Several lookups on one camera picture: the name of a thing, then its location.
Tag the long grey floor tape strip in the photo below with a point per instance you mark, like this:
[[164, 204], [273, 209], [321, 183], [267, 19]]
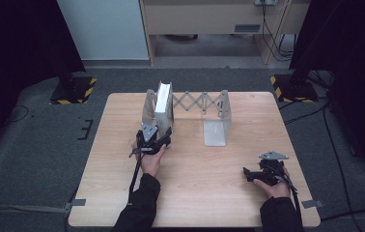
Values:
[[19, 208]]

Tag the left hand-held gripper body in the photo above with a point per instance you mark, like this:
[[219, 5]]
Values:
[[148, 141]]

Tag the person's right hand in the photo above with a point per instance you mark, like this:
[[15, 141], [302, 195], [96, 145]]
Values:
[[275, 190]]

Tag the light wooden desk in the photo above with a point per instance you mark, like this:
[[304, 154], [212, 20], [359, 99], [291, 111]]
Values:
[[209, 16]]

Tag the black curtain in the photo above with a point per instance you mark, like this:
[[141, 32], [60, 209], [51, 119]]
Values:
[[357, 64], [16, 58]]

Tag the grey tape piece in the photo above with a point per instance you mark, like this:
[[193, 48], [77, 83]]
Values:
[[74, 203], [312, 204]]

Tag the person's left hand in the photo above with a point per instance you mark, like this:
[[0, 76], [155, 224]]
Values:
[[151, 162]]

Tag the black tape floor mark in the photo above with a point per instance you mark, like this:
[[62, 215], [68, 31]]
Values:
[[86, 129]]

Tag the white panel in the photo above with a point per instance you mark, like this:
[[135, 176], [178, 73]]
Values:
[[103, 29]]

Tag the black stand base striped edge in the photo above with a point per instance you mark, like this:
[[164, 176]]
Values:
[[294, 90], [74, 90]]

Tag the expandable metal book rack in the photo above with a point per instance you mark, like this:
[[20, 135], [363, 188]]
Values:
[[216, 109]]

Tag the white power strip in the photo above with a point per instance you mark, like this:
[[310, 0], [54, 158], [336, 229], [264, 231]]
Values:
[[265, 2]]

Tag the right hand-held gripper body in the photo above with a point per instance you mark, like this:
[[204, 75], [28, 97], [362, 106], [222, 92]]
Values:
[[270, 169]]

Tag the white book with grey figures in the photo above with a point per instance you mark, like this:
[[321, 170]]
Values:
[[163, 106]]

